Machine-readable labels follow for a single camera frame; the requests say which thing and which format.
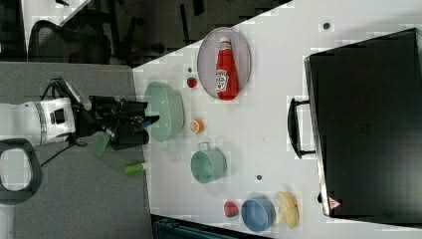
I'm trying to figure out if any green mug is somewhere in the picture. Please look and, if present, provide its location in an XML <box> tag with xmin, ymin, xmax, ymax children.
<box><xmin>190</xmin><ymin>142</ymin><xmax>227</xmax><ymax>184</ymax></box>

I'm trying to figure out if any black toaster oven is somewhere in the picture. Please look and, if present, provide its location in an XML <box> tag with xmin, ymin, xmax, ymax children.
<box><xmin>304</xmin><ymin>28</ymin><xmax>422</xmax><ymax>228</ymax></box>

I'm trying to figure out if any small red strawberry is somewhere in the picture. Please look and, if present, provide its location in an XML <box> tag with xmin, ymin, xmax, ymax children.
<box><xmin>187</xmin><ymin>78</ymin><xmax>197</xmax><ymax>88</ymax></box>

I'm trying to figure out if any red ketchup bottle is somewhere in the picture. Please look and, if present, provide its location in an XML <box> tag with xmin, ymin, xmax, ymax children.
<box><xmin>215</xmin><ymin>37</ymin><xmax>239</xmax><ymax>101</ymax></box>

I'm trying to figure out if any grey oval plate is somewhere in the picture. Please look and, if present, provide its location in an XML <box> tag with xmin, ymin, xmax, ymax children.
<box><xmin>197</xmin><ymin>27</ymin><xmax>251</xmax><ymax>101</ymax></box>

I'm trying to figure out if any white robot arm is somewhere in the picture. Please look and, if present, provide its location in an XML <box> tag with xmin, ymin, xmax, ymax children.
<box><xmin>1</xmin><ymin>96</ymin><xmax>159</xmax><ymax>205</ymax></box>

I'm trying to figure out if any yellow croissant toy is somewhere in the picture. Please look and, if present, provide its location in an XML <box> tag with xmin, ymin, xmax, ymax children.
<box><xmin>274</xmin><ymin>191</ymin><xmax>300</xmax><ymax>229</ymax></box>

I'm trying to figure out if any large red strawberry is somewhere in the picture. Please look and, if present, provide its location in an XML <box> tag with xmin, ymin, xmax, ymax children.
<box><xmin>224</xmin><ymin>201</ymin><xmax>239</xmax><ymax>218</ymax></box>

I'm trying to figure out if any black office chair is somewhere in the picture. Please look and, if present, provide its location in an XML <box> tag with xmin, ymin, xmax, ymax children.
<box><xmin>28</xmin><ymin>20</ymin><xmax>111</xmax><ymax>65</ymax></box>

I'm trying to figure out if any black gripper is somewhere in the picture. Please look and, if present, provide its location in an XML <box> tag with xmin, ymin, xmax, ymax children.
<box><xmin>77</xmin><ymin>96</ymin><xmax>159</xmax><ymax>150</ymax></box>

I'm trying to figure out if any green colander basket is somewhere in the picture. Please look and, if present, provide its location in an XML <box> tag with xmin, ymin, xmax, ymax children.
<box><xmin>144</xmin><ymin>82</ymin><xmax>184</xmax><ymax>142</ymax></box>

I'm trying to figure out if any blue bowl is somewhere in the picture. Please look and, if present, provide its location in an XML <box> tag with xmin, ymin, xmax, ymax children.
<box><xmin>241</xmin><ymin>196</ymin><xmax>276</xmax><ymax>233</ymax></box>

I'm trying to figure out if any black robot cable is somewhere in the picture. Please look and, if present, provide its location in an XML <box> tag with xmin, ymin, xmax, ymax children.
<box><xmin>39</xmin><ymin>78</ymin><xmax>88</xmax><ymax>167</ymax></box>

